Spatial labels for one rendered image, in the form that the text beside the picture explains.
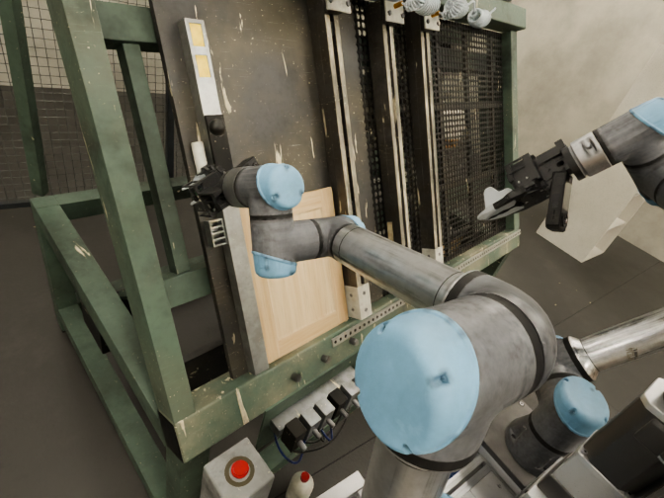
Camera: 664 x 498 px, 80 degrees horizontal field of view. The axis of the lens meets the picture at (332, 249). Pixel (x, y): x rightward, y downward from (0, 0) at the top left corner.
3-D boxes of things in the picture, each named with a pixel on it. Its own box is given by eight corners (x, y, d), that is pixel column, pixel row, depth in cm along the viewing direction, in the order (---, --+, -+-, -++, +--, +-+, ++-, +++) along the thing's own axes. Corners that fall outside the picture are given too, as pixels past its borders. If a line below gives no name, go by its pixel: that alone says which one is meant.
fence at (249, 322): (248, 372, 118) (255, 375, 115) (177, 23, 95) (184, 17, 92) (262, 364, 121) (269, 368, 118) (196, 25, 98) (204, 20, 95)
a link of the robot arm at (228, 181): (257, 158, 72) (276, 198, 75) (243, 160, 75) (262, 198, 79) (225, 178, 68) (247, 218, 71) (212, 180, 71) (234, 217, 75)
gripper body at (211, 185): (179, 185, 78) (207, 183, 70) (212, 165, 83) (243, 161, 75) (199, 217, 82) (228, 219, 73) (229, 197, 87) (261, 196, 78)
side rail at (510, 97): (496, 228, 245) (514, 229, 238) (490, 36, 219) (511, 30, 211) (501, 225, 251) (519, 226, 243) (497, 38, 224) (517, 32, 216)
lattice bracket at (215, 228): (208, 246, 106) (213, 247, 103) (203, 220, 104) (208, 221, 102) (221, 243, 108) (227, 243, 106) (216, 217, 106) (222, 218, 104)
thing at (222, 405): (166, 447, 108) (183, 465, 101) (156, 408, 105) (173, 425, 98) (502, 244, 254) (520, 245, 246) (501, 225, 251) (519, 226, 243)
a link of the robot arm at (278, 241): (322, 272, 71) (318, 210, 69) (264, 283, 65) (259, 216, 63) (300, 265, 77) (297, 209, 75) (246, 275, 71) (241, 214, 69)
